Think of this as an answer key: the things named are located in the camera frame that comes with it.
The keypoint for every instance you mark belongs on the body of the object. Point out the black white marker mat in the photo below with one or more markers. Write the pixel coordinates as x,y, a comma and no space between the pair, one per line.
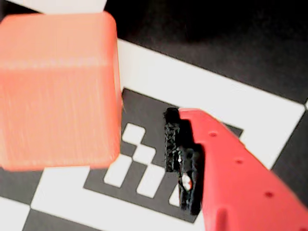
192,77

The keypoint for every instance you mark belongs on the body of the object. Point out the orange cube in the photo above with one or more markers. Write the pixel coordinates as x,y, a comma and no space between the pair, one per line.
57,91

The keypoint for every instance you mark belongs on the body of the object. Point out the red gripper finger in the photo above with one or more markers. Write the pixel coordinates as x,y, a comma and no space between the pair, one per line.
228,180

